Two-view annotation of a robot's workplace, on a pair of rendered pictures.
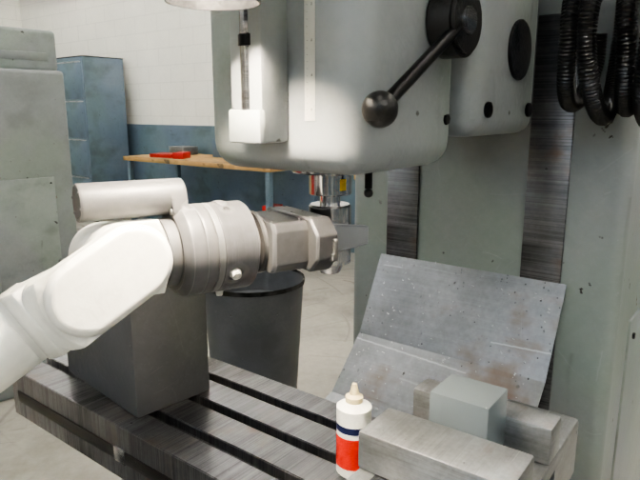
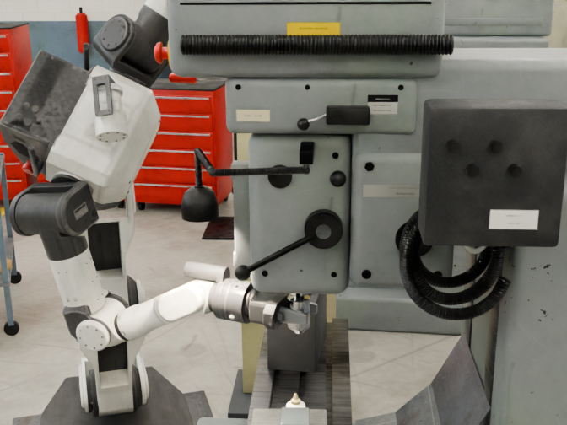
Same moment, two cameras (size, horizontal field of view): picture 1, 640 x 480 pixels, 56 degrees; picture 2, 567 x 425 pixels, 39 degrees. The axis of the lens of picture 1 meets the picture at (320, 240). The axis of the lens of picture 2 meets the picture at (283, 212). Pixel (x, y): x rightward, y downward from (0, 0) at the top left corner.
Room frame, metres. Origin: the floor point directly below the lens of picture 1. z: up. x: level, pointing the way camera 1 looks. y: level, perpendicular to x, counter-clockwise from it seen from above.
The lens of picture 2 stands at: (-0.22, -1.23, 1.92)
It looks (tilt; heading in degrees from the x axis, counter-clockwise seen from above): 18 degrees down; 56
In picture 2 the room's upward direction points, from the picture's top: straight up
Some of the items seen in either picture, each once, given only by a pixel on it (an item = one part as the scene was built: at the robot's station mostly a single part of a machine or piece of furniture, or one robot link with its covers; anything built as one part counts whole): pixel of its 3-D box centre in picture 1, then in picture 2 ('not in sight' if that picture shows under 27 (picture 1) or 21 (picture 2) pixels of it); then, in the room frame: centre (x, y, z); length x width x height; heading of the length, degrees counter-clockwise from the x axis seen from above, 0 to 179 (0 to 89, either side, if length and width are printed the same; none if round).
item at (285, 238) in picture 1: (256, 244); (258, 305); (0.60, 0.07, 1.23); 0.13 x 0.12 x 0.10; 33
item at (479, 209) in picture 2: not in sight; (491, 173); (0.68, -0.46, 1.62); 0.20 x 0.09 x 0.21; 142
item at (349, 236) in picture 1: (345, 237); (293, 317); (0.62, -0.03, 1.24); 0.06 x 0.02 x 0.03; 123
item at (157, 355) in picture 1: (131, 319); (298, 315); (0.86, 0.28, 1.06); 0.22 x 0.12 x 0.20; 46
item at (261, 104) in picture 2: not in sight; (321, 96); (0.68, -0.04, 1.68); 0.34 x 0.24 x 0.10; 142
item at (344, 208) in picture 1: (330, 208); (299, 298); (0.65, -0.01, 1.26); 0.05 x 0.05 x 0.01
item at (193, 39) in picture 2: not in sight; (315, 44); (0.59, -0.15, 1.79); 0.45 x 0.04 x 0.04; 142
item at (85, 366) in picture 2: not in sight; (113, 382); (0.58, 0.88, 0.68); 0.21 x 0.20 x 0.13; 71
